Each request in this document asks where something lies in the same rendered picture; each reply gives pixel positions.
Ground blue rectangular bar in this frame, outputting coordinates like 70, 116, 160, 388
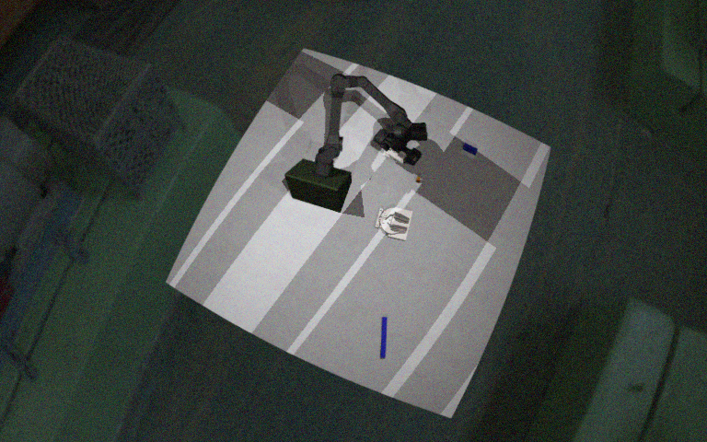
381, 317, 387, 358

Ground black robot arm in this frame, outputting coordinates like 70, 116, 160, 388
310, 74, 427, 179

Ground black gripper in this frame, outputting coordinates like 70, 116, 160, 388
374, 129, 422, 166

